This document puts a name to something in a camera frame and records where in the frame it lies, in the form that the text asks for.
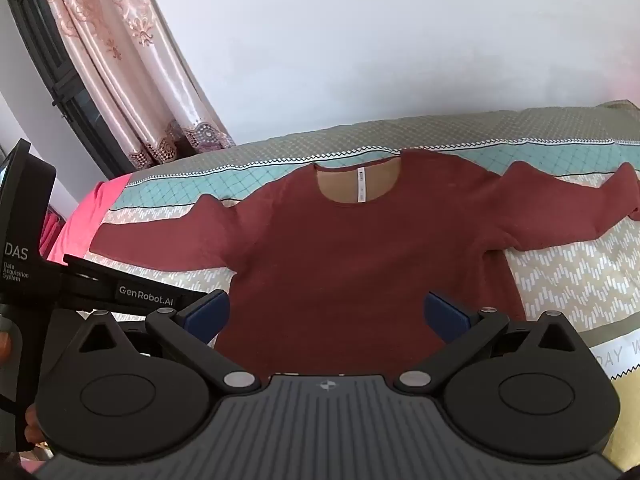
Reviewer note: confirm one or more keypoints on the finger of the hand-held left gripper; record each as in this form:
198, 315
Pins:
145, 294

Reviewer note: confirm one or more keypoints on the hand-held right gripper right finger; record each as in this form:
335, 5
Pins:
445, 316

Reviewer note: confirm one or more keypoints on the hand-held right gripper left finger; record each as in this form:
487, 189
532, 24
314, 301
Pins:
207, 317

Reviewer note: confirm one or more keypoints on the dark red sweater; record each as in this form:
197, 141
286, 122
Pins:
325, 260

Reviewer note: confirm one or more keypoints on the person's left hand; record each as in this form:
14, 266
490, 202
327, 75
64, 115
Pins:
34, 417

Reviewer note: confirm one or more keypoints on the pink cloth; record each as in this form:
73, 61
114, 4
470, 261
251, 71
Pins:
85, 215

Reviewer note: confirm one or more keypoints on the patterned bed sheet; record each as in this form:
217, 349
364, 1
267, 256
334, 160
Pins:
550, 270

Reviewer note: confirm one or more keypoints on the pink patterned curtain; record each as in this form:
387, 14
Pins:
115, 60

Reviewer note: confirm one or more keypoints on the black window frame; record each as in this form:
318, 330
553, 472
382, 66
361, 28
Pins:
50, 75

